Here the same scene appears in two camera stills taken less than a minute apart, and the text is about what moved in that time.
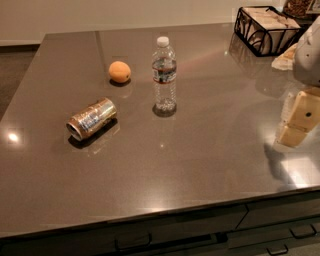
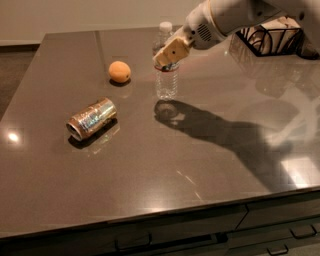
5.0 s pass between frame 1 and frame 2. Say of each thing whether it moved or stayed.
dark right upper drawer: stayed
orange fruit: stayed
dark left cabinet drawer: stayed
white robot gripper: moved
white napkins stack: stayed
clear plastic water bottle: moved
